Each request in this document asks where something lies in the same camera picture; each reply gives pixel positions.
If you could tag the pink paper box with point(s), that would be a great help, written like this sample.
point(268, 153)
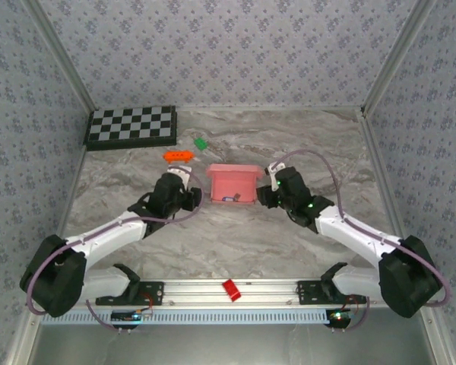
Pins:
point(232, 182)

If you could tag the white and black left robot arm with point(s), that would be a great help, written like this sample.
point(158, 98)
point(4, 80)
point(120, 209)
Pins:
point(53, 281)

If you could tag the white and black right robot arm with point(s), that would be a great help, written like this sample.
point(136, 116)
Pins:
point(410, 281)

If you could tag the orange plastic toy piece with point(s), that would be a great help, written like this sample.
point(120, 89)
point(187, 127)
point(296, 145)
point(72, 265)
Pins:
point(178, 156)

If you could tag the small green toy brick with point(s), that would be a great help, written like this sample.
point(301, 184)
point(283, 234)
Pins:
point(200, 144)

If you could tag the black and white checkerboard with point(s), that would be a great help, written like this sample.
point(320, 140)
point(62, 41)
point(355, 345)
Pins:
point(129, 127)

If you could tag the red block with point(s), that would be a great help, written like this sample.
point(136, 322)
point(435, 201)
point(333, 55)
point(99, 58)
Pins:
point(231, 290)

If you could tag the left circuit board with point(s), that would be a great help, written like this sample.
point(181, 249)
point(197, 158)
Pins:
point(125, 316)

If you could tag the circuit board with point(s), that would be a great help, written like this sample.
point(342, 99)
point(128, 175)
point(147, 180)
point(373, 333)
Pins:
point(339, 317)
point(125, 316)

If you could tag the right circuit board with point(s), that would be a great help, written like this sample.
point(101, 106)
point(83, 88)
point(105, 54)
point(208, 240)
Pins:
point(339, 317)

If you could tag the grey metal panel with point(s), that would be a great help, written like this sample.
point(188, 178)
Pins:
point(228, 346)

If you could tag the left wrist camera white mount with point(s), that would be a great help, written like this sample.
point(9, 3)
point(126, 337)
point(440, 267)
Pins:
point(169, 188)

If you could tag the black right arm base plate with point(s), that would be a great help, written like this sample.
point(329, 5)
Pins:
point(308, 292)

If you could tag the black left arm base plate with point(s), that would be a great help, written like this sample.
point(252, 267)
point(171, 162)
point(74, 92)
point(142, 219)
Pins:
point(152, 292)

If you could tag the aluminium back rail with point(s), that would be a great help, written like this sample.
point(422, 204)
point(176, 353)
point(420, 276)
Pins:
point(270, 108)

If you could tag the aluminium front rail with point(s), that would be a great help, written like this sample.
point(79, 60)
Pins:
point(197, 291)

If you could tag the aluminium frame post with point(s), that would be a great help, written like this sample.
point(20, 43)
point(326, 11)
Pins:
point(396, 57)

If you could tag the aluminium frame bar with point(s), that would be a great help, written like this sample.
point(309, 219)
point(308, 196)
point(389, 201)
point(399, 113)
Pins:
point(19, 353)
point(444, 353)

